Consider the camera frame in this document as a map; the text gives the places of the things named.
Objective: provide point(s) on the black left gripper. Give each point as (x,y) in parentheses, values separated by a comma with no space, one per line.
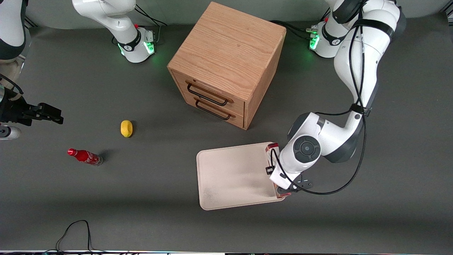
(267,170)

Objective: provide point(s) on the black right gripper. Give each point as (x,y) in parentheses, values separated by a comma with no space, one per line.
(13,110)

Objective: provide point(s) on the red cookie box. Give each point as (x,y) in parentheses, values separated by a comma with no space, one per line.
(271,148)

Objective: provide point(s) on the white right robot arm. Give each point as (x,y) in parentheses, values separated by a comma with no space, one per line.
(124,32)

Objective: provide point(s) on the cream rectangular tray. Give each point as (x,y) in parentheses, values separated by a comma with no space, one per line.
(233,175)

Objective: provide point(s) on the red cola bottle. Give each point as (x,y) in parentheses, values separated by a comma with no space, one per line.
(85,156)

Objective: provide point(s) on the dark grey table mat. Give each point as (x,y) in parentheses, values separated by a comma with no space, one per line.
(354,219)

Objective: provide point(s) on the yellow lemon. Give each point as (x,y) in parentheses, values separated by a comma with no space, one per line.
(126,128)

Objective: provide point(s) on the wooden drawer front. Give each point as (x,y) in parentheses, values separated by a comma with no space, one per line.
(233,118)
(212,88)

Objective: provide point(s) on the wooden drawer cabinet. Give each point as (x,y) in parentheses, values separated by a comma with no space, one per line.
(230,46)

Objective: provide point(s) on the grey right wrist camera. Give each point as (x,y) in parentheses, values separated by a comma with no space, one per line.
(7,132)

